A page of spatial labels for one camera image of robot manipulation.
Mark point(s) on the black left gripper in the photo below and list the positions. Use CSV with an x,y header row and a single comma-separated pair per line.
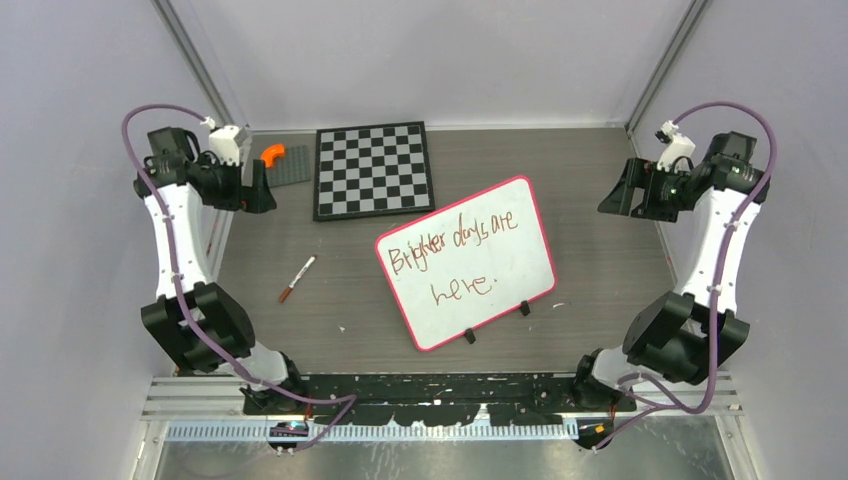
x,y
257,199

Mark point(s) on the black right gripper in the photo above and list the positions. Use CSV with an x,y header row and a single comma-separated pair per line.
x,y
640,173

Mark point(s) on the white whiteboard marker pen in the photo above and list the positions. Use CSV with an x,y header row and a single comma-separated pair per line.
x,y
303,270

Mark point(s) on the brown marker cap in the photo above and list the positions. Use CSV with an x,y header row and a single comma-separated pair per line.
x,y
284,294

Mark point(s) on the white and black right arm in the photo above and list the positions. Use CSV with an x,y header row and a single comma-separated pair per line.
x,y
687,329

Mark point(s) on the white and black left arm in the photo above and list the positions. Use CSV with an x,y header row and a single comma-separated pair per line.
x,y
195,321

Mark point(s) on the pink-framed whiteboard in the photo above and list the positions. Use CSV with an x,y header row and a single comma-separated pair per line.
x,y
469,263

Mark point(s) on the orange curved block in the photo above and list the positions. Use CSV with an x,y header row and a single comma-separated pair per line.
x,y
272,154

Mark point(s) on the grey lego baseplate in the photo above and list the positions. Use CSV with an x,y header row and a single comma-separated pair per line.
x,y
293,168

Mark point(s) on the black white checkerboard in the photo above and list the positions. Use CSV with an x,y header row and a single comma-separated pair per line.
x,y
372,170

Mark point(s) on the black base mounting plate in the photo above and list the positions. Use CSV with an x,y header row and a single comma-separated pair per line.
x,y
509,399

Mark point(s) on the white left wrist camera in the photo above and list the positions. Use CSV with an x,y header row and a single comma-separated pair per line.
x,y
230,144

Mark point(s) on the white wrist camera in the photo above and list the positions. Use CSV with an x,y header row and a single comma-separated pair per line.
x,y
676,144
230,144

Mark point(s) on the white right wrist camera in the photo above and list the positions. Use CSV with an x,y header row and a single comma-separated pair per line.
x,y
676,144

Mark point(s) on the aluminium frame rail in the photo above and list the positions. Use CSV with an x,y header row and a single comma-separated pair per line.
x,y
200,395

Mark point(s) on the white slotted cable duct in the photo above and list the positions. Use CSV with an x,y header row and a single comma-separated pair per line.
x,y
299,431

